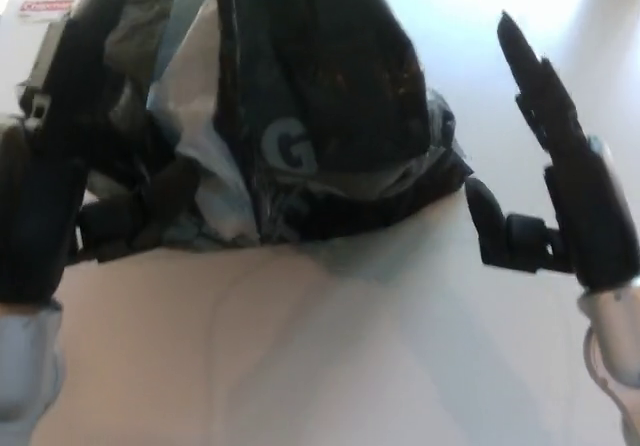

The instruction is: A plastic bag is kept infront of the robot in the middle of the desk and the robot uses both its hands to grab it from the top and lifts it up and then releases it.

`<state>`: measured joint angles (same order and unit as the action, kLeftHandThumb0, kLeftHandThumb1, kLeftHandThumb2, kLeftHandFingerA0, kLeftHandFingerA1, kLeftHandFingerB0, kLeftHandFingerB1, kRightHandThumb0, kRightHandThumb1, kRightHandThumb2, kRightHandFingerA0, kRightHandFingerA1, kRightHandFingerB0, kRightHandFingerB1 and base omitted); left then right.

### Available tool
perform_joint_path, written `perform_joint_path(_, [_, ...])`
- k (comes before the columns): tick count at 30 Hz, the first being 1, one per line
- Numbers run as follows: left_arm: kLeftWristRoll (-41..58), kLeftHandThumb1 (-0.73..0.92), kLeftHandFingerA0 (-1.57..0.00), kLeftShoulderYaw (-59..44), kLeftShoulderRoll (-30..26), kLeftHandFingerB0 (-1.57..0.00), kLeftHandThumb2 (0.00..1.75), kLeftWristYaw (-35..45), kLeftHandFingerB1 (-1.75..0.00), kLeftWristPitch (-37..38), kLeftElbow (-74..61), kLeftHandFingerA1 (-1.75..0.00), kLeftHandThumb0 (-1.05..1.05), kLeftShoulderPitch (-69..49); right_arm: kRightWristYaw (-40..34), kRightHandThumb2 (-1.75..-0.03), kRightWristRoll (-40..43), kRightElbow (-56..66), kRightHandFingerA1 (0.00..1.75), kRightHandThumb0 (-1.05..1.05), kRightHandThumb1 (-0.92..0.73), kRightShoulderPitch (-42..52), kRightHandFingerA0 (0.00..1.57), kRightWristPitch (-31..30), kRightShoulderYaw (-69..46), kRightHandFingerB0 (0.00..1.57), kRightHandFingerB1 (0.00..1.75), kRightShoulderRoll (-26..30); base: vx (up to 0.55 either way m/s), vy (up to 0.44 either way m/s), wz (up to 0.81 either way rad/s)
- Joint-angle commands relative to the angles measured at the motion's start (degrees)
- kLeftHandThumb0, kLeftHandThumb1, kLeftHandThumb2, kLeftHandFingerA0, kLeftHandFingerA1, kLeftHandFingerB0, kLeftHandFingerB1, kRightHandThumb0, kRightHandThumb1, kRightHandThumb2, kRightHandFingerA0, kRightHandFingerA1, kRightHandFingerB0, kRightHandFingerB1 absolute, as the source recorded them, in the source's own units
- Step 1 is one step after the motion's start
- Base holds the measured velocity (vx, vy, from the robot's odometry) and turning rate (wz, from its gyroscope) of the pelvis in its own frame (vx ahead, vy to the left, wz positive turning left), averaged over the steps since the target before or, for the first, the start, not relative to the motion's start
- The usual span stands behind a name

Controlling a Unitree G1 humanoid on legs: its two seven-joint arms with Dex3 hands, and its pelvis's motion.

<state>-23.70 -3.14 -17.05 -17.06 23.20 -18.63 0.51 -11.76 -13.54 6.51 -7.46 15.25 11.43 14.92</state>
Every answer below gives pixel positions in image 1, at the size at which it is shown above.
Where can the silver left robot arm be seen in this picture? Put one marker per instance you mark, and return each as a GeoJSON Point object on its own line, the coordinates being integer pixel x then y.
{"type": "Point", "coordinates": [25, 366]}

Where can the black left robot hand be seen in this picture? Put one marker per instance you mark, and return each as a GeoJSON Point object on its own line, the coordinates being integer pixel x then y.
{"type": "Point", "coordinates": [45, 191]}

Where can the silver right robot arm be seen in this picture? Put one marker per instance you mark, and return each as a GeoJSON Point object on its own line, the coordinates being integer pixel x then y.
{"type": "Point", "coordinates": [617, 321]}

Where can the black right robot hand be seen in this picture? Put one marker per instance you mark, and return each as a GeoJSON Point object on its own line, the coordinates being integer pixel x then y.
{"type": "Point", "coordinates": [585, 216]}

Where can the black Under Armour plastic bag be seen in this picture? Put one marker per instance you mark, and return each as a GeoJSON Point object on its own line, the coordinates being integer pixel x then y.
{"type": "Point", "coordinates": [325, 91]}

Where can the red and white Chipman label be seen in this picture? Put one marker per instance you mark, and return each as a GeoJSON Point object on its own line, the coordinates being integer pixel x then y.
{"type": "Point", "coordinates": [47, 8]}

